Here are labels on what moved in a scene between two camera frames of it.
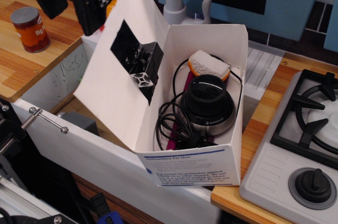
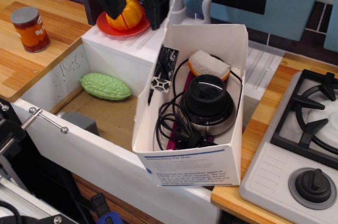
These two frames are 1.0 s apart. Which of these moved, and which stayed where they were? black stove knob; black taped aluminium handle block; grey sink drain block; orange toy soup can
Moved: black taped aluminium handle block
Stayed: grey sink drain block; orange toy soup can; black stove knob
